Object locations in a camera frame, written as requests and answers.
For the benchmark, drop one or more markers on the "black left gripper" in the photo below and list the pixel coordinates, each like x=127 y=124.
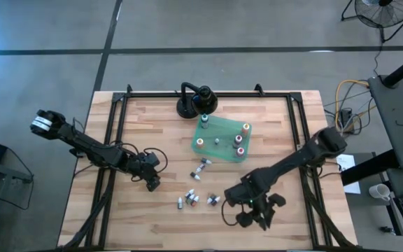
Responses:
x=145 y=164

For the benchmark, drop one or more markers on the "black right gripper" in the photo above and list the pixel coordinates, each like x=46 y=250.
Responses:
x=247 y=192

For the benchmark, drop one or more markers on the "small dark green coloring bottle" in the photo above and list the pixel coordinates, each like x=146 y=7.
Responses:
x=180 y=204

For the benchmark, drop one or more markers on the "small black food coloring bottle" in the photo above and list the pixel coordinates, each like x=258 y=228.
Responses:
x=190 y=192
x=193 y=174

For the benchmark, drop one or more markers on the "small orange food coloring bottle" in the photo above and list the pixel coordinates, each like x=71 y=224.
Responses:
x=194 y=201

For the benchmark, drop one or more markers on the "small purple food coloring bottle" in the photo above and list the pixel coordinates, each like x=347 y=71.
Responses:
x=200 y=169

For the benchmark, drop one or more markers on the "small dark food coloring bottle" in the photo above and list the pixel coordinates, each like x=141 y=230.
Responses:
x=205 y=160
x=210 y=199

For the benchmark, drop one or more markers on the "large yellow food coloring bottle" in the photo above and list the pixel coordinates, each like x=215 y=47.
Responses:
x=246 y=127
x=199 y=143

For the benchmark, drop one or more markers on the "large teal food coloring bottle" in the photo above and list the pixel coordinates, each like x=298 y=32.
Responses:
x=204 y=120

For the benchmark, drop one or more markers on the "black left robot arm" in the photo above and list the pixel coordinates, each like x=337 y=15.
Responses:
x=82 y=143

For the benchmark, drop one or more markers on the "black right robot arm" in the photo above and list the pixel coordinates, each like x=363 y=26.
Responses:
x=292 y=157

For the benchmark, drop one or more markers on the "green translucent plastic bin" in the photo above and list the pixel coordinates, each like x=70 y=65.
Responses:
x=222 y=133

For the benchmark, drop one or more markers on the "black gooseneck desk lamp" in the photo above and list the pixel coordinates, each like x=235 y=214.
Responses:
x=205 y=101

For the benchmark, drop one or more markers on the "white paper sheet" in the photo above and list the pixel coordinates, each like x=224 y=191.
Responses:
x=346 y=161

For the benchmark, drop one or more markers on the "black support beam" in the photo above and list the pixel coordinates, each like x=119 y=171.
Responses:
x=366 y=168

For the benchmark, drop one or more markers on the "white mug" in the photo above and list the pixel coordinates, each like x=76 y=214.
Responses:
x=380 y=192

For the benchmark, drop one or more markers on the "small black object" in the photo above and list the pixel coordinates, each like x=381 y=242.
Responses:
x=387 y=230

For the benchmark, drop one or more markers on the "black power adapter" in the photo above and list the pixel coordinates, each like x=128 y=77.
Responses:
x=346 y=115

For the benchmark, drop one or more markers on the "black low stand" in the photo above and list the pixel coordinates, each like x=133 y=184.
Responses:
x=12 y=175

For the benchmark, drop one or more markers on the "grey side table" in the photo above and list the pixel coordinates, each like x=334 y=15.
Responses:
x=397 y=105

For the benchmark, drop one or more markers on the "black floor fan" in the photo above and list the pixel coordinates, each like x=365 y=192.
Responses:
x=369 y=17

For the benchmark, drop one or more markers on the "black metal table frame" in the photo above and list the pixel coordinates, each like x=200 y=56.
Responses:
x=243 y=94

